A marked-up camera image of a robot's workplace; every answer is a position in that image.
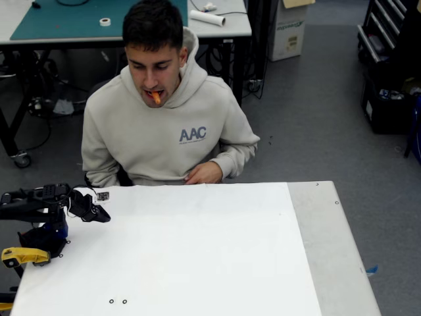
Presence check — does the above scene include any person's left hand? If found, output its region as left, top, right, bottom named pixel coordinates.
left=185, top=163, right=225, bottom=185

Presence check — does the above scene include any man in beige hoodie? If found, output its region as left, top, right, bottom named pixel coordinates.
left=81, top=0, right=261, bottom=187

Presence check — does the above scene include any white cloth scrap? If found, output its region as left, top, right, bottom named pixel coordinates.
left=52, top=98, right=75, bottom=115

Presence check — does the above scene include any large white paper sheet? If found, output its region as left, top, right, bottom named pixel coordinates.
left=9, top=182, right=323, bottom=316

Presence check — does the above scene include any yellow and black clamp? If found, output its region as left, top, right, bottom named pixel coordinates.
left=0, top=291, right=16, bottom=313

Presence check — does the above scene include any green cutting mat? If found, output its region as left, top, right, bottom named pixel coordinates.
left=9, top=0, right=189, bottom=41

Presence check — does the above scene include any grey work table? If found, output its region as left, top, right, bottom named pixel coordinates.
left=0, top=0, right=253, bottom=159

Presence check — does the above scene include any white paper roll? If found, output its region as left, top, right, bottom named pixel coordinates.
left=189, top=9, right=227, bottom=27

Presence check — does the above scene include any white cardboard box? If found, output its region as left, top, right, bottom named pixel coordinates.
left=268, top=0, right=309, bottom=62

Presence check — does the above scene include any manila folder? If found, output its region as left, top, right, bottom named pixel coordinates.
left=283, top=0, right=316, bottom=9

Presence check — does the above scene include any black storage bin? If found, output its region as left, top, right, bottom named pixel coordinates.
left=360, top=70, right=420, bottom=135

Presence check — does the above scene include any black drawer tool cabinet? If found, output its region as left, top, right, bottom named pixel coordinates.
left=357, top=0, right=421, bottom=63

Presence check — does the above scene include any blue frame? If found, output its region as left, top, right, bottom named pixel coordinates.
left=404, top=95, right=421, bottom=159

